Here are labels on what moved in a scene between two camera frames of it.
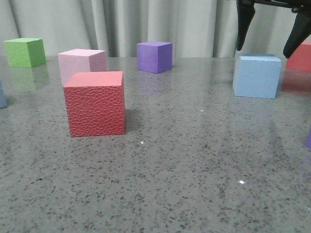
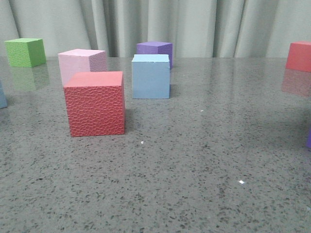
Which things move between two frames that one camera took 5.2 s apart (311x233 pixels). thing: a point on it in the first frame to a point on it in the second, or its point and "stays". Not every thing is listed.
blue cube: (3, 102) stays
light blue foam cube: (256, 75) to (150, 76)
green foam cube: (25, 52) stays
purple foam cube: (154, 57) stays
